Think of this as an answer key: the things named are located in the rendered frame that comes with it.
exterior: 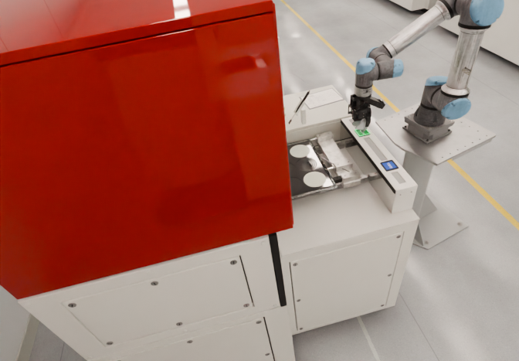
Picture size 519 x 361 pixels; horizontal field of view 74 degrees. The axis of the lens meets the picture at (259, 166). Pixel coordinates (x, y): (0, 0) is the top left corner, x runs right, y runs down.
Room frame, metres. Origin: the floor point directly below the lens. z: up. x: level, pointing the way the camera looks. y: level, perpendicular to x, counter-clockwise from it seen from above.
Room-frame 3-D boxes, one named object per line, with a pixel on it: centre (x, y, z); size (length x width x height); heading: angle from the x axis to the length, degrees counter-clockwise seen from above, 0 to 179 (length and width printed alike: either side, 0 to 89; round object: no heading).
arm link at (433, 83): (1.42, -0.92, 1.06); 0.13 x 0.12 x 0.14; 179
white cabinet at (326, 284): (1.30, -0.26, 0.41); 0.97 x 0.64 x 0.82; 7
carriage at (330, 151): (1.25, -0.38, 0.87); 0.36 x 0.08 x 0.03; 7
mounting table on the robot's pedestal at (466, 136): (1.43, -0.93, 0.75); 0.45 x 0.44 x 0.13; 110
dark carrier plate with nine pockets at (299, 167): (1.20, -0.12, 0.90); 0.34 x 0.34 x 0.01; 7
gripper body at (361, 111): (1.31, -0.50, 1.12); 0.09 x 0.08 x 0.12; 97
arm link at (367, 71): (1.31, -0.51, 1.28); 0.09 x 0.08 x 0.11; 89
